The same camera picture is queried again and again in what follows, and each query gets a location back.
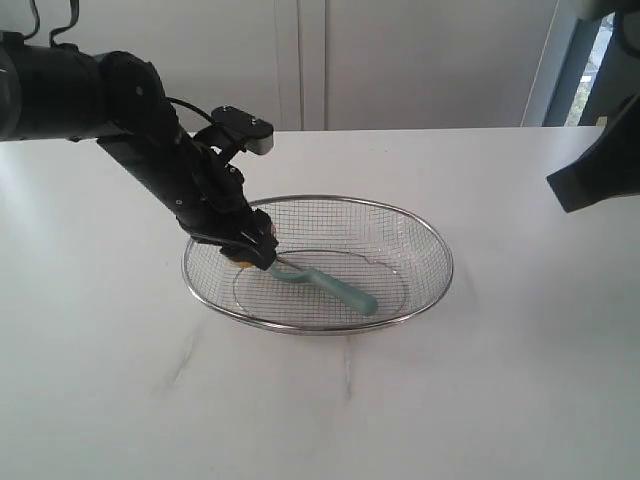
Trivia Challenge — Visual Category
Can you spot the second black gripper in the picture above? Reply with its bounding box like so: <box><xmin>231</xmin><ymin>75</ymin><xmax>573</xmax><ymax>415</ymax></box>
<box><xmin>174</xmin><ymin>144</ymin><xmax>278</xmax><ymax>270</ymax></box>

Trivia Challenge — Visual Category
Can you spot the yellow lemon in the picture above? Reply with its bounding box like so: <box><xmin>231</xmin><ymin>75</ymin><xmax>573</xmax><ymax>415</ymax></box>
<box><xmin>227</xmin><ymin>224</ymin><xmax>279</xmax><ymax>271</ymax></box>

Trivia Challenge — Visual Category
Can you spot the teal handled peeler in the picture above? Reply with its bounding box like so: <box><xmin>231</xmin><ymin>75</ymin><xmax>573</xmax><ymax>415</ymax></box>
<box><xmin>268</xmin><ymin>256</ymin><xmax>378</xmax><ymax>317</ymax></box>

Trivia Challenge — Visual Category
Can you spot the second dark Piper robot arm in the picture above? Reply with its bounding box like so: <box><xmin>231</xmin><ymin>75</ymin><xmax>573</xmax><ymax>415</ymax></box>
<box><xmin>1</xmin><ymin>31</ymin><xmax>278</xmax><ymax>270</ymax></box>

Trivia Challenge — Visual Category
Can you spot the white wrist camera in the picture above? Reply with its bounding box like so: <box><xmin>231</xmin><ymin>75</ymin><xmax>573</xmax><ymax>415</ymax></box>
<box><xmin>211</xmin><ymin>105</ymin><xmax>274</xmax><ymax>156</ymax></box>

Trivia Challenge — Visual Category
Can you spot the steel wire mesh basket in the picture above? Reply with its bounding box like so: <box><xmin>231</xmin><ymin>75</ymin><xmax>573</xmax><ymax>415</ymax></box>
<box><xmin>182</xmin><ymin>195</ymin><xmax>454</xmax><ymax>335</ymax></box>

